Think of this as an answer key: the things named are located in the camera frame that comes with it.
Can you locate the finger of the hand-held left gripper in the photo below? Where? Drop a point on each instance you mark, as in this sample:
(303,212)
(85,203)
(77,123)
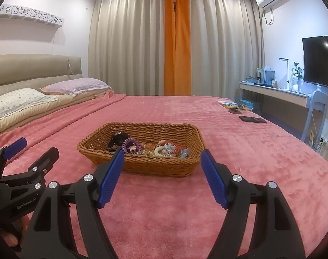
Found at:
(46,162)
(17,145)

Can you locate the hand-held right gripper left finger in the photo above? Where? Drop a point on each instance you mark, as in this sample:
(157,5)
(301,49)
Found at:
(111,178)

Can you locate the small dark object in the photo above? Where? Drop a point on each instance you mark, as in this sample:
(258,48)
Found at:
(234,111)

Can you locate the black hair band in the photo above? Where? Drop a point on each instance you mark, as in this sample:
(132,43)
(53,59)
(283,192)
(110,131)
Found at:
(116,140)

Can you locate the person's left hand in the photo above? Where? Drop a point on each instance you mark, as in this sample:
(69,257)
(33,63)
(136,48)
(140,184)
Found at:
(9,239)

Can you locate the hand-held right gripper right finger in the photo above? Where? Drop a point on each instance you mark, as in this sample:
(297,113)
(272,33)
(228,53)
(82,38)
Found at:
(214,180)

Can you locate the orange curtain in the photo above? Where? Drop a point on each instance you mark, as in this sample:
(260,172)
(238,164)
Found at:
(183,45)
(169,45)

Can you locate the white floral pillow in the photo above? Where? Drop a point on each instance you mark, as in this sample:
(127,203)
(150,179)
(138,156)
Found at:
(15,102)

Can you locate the white decorative wall shelf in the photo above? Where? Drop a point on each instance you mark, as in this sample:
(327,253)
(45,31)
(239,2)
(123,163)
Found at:
(29,16)

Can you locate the white flower vase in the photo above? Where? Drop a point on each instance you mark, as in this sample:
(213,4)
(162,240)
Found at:
(297,82)

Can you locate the purple pillow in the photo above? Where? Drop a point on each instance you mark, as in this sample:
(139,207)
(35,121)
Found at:
(77,86)

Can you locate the black phone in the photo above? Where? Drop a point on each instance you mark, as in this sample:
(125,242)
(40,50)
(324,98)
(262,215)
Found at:
(251,119)

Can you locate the white desk lamp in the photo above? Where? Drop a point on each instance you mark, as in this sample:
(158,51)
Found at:
(289,72)

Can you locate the light blue chair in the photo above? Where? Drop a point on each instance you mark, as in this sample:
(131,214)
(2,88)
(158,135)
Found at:
(319,99)

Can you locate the books on desk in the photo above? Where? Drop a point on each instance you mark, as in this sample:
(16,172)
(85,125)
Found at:
(269,75)

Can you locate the blue hair clip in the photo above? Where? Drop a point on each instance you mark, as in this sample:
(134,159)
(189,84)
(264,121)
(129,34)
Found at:
(185,153)

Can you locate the pink blanket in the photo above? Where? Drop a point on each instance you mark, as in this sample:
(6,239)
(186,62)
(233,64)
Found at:
(166,221)

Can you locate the beige padded headboard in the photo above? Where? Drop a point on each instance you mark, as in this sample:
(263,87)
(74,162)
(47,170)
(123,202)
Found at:
(31,67)

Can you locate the black television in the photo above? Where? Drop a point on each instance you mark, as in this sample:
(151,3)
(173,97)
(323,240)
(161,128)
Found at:
(320,62)

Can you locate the colourful book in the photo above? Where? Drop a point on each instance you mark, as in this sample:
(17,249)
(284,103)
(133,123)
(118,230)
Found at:
(227,103)

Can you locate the brown wicker basket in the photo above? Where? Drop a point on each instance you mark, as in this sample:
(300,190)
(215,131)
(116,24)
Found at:
(153,168)

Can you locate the white power strip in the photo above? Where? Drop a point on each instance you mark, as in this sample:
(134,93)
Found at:
(324,143)

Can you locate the pink hair clip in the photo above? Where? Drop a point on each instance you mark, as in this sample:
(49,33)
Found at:
(161,142)

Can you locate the beige quilt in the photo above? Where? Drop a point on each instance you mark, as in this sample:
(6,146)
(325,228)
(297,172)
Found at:
(45,109)

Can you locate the grey desk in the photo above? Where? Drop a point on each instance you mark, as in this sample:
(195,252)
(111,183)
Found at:
(274,91)

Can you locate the grey curtain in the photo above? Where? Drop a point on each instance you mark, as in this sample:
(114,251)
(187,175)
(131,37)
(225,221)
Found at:
(126,45)
(226,45)

